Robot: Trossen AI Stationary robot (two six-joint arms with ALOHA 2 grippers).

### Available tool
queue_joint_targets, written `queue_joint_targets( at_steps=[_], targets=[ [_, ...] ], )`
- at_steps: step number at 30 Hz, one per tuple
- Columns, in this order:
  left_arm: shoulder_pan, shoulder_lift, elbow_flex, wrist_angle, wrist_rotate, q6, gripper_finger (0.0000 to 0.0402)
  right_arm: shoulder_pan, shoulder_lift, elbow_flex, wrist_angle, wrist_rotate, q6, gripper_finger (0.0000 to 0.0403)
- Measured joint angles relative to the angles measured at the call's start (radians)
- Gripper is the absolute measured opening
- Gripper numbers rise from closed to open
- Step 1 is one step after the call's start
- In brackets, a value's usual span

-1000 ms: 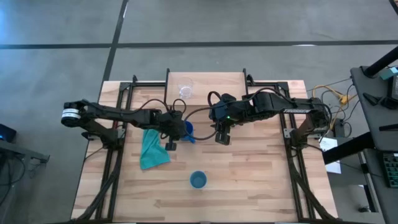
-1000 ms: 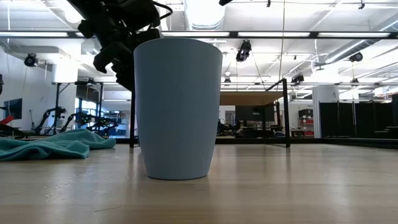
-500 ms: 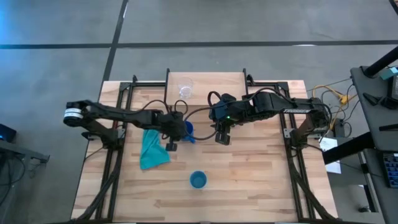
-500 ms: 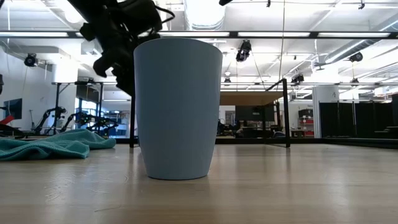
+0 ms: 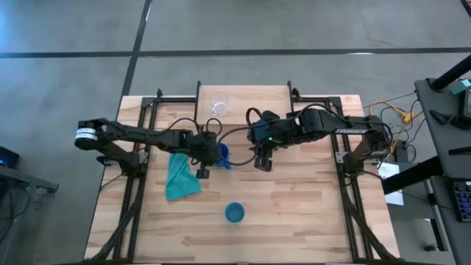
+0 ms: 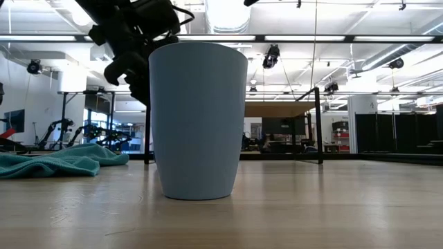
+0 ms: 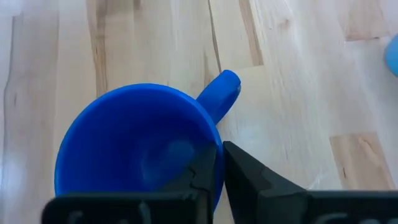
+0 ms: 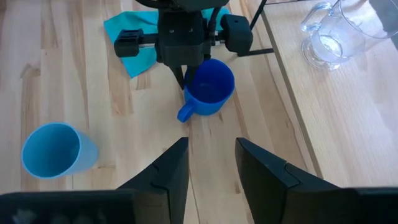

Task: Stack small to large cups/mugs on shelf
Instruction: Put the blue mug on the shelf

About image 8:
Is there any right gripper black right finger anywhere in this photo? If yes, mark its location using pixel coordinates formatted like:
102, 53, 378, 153
234, 138, 398, 224

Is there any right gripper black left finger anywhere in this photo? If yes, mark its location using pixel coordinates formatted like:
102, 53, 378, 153
0, 137, 190, 224

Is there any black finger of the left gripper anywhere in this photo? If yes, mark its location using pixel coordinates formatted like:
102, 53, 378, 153
185, 65, 198, 88
170, 65, 187, 91

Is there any dark blue plastic mug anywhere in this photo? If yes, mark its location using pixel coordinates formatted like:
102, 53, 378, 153
177, 58, 236, 124

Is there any light blue plastic cup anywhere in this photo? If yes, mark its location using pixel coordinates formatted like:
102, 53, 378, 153
21, 121, 100, 180

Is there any wooden shelf board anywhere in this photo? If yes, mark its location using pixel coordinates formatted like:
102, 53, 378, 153
260, 0, 398, 189

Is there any teal cloth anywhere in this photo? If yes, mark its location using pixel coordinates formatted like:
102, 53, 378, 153
103, 6, 231, 78

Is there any clear glass pitcher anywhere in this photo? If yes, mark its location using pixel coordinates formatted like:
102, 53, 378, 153
300, 0, 398, 72

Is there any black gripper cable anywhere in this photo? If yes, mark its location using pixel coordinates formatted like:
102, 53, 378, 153
207, 12, 222, 60

